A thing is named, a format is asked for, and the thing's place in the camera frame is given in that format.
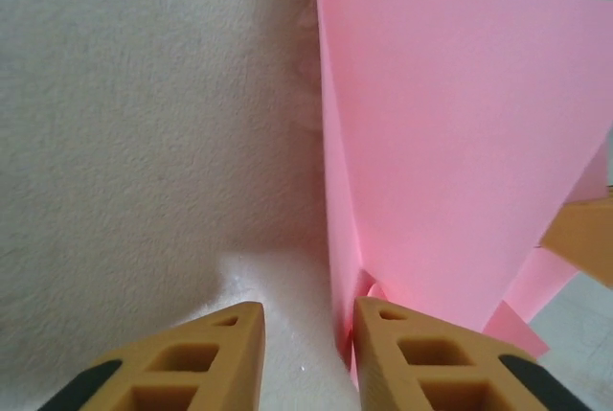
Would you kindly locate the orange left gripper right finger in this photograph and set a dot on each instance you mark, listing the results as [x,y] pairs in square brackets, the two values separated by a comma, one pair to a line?
[378,353]

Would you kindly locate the pink square paper sheet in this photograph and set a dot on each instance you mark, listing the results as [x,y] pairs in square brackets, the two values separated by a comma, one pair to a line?
[431,119]

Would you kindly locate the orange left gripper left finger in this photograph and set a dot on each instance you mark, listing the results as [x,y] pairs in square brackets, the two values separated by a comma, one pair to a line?
[239,349]

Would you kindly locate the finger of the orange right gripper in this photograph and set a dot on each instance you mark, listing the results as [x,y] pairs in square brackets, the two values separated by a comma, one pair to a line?
[584,238]

